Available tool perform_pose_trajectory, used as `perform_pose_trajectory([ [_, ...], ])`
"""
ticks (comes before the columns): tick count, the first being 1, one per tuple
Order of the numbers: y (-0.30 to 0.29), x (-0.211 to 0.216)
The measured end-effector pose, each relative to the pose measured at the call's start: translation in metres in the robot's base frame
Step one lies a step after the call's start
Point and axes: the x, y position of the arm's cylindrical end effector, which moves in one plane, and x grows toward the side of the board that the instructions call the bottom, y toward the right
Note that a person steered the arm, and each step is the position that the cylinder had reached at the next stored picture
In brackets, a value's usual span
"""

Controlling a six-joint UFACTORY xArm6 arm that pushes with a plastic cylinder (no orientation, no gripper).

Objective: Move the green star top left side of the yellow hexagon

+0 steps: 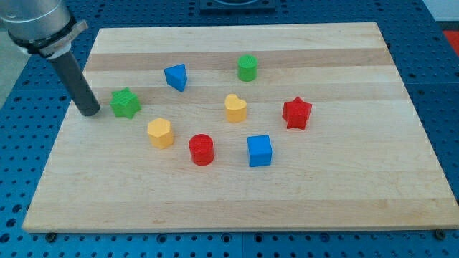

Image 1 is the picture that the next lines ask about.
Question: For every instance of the wooden board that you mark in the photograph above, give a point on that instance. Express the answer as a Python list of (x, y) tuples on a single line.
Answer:
[(363, 163)]

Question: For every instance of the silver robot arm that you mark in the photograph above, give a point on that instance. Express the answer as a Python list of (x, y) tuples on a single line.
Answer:
[(43, 27)]

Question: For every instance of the green cylinder block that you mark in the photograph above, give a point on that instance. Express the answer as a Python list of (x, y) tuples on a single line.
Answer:
[(247, 68)]

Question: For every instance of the yellow heart block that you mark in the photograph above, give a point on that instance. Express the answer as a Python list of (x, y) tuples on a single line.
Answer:
[(235, 108)]

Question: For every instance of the blue cube block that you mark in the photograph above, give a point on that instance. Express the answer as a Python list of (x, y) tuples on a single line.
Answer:
[(259, 150)]

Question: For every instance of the green star block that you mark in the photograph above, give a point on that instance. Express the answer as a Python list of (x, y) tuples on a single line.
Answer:
[(125, 103)]

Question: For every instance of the yellow hexagon block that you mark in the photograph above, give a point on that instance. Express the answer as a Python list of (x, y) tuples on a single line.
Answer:
[(160, 133)]

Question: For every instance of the red cylinder block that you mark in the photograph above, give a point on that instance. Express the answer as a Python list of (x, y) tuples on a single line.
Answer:
[(201, 148)]

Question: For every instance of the blue triangle block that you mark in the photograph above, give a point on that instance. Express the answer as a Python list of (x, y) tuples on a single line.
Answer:
[(176, 77)]

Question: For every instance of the red star block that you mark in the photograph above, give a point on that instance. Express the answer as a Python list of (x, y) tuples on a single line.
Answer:
[(296, 113)]

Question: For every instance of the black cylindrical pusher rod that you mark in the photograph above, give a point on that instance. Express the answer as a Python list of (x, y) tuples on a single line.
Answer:
[(70, 74)]

